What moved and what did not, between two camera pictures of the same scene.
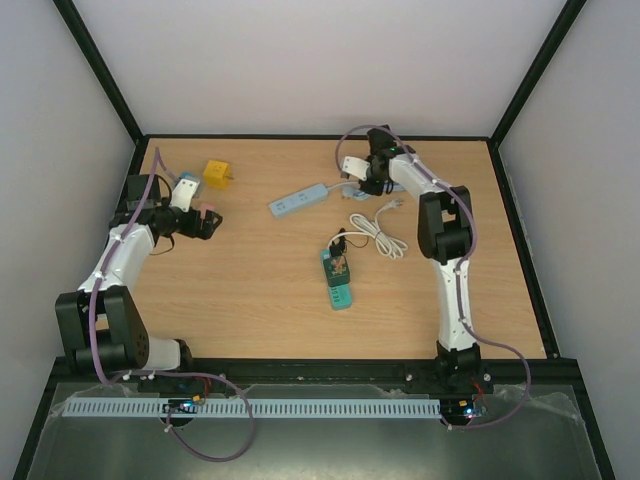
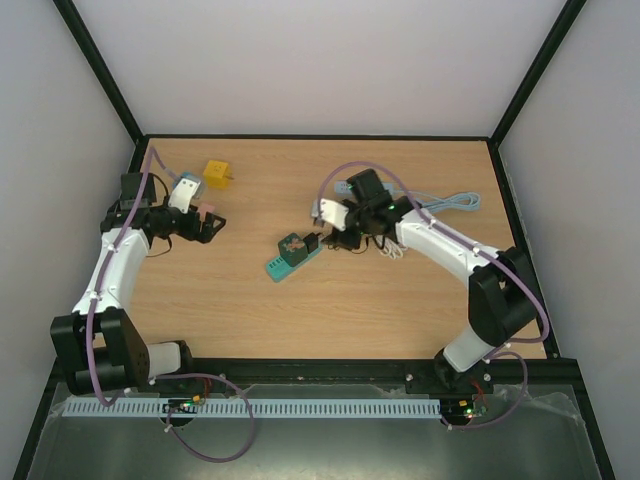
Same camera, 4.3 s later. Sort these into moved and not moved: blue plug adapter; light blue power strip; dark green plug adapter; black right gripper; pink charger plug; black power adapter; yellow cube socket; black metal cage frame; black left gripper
Moved: dark green plug adapter; black power adapter; light blue power strip; black right gripper
Not moved: blue plug adapter; pink charger plug; black left gripper; yellow cube socket; black metal cage frame
